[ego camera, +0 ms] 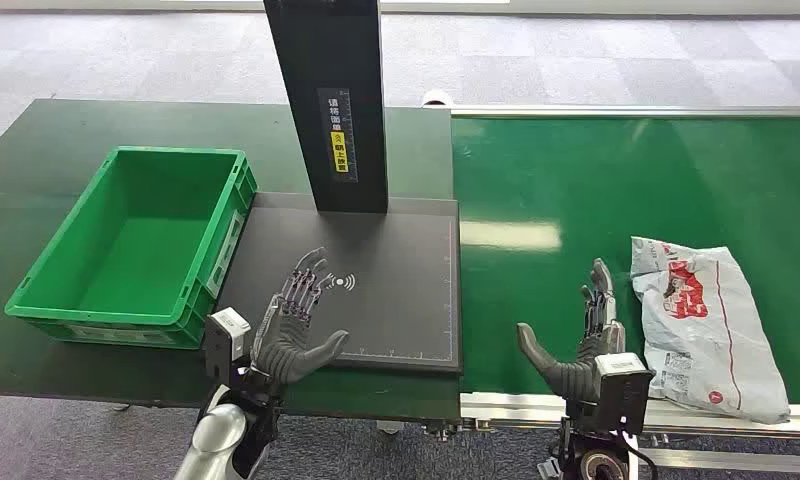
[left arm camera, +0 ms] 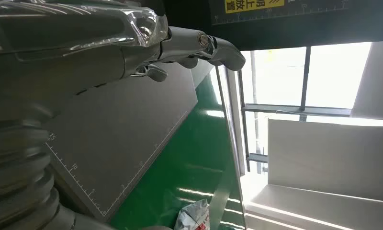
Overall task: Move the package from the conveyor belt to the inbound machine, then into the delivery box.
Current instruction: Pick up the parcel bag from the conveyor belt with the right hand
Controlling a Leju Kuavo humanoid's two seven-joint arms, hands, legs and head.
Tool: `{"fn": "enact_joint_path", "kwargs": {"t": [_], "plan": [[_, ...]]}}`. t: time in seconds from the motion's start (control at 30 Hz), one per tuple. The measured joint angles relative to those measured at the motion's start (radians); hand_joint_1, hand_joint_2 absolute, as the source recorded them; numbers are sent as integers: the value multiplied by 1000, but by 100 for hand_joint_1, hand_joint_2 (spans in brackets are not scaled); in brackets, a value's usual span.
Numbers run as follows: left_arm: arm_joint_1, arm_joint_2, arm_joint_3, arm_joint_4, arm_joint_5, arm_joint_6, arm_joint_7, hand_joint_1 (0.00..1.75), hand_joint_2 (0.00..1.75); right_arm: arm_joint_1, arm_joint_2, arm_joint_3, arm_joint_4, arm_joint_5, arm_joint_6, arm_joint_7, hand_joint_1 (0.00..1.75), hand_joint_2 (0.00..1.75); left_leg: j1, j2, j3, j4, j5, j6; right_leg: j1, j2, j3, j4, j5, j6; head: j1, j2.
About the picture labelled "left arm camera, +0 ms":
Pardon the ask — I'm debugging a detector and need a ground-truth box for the aluminium conveyor frame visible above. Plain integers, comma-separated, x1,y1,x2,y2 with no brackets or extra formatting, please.
214,65,248,230

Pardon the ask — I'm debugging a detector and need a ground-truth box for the grey plastic mailer package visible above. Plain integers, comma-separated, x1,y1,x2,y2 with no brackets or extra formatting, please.
173,199,210,230

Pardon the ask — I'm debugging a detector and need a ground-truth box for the black scanner platform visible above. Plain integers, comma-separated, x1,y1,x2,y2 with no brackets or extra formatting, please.
44,60,215,223

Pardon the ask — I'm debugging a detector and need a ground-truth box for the grey window frame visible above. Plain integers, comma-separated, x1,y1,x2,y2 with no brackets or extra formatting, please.
237,46,354,174

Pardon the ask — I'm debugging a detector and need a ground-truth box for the green conveyor belt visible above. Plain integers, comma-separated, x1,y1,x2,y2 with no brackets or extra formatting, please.
110,72,247,230

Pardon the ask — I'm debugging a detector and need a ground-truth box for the yellow warning label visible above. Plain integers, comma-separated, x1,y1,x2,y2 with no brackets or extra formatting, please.
224,0,286,14

